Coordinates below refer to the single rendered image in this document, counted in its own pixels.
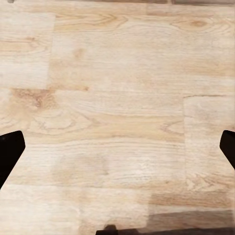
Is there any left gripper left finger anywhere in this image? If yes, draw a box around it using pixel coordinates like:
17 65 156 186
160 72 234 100
0 130 25 189

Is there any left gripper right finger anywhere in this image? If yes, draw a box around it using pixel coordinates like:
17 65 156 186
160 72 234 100
219 130 235 169

